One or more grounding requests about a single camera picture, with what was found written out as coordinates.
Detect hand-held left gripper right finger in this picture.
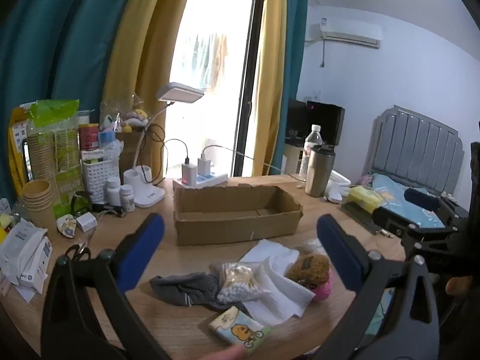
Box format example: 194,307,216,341
315,214,440,360

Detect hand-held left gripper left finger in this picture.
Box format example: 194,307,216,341
40,212,177,360

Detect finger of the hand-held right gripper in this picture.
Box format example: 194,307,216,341
372,205,467,250
403,187,467,220

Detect clear bubble wrap bag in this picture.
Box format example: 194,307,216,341
300,238,324,254

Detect grey knit gloves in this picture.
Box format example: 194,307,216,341
149,272,233,310

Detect white waffle towel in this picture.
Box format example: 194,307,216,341
240,238,316,327

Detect brown cardboard box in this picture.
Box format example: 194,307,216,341
172,184,304,247

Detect cartoon print tissue pack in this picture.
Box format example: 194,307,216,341
208,305,271,346

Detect person's right hand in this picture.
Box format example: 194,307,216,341
445,275,475,298

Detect blue cartoon bedding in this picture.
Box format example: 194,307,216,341
362,172,447,229

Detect yellow wipes pack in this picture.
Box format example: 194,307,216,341
347,185,387,214

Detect brown plush toy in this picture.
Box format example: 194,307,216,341
284,254,331,289

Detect pink knit toy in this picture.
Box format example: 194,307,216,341
311,270,335,301

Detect short white pill bottle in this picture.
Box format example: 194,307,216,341
120,184,136,212

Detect grey padded headboard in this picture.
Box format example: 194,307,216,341
362,105,465,199

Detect white desk lamp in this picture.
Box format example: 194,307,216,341
123,82,205,209

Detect tall white pill bottle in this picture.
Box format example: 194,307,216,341
106,177,122,207

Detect small white box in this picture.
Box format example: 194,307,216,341
76,212,98,231

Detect white plastic container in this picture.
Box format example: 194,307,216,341
326,170,351,196

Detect black scissors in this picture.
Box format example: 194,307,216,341
65,243,92,262

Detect stainless steel tumbler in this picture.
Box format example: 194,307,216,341
304,144,335,197

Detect small cartoon packet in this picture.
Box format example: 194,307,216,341
56,214,77,239

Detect white perforated basket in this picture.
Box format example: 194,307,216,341
80,157,121,203

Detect white power strip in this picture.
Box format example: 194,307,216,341
172,172,229,191

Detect cotton swab bag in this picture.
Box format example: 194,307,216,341
209,262,271,302

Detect clear water bottle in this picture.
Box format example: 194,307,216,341
300,124,323,181

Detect blue cup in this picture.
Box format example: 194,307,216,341
99,129,117,149

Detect stack of brown paper cups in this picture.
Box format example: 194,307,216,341
20,180,57,238

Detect black appliance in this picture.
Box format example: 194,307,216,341
285,98,346,147

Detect white plastic packet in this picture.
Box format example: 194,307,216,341
0,218,53,294

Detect red can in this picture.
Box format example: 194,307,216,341
78,123,100,151

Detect yellow pink plush toy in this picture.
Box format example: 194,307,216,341
124,109,150,127

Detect green bag of paper cups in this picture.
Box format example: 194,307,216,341
26,99,85,220

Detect yellow snack bag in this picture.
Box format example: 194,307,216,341
8,107,38,196

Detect white air conditioner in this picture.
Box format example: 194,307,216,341
319,22,382,49

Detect narrow teal curtain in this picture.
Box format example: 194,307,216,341
278,0,309,175

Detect narrow yellow curtain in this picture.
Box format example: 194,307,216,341
250,0,289,177

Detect hanging laundry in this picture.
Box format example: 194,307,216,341
179,33,229,91

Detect wide yellow curtain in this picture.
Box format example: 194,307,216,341
102,0,199,181

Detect wide teal curtain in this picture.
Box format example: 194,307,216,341
0,0,145,203

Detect white charger with black cable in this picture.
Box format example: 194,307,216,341
181,162,198,186

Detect black charging cable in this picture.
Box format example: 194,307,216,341
144,122,190,187

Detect grey charging cable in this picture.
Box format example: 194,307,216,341
202,144,275,169

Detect black door frame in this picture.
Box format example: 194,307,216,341
230,0,268,179

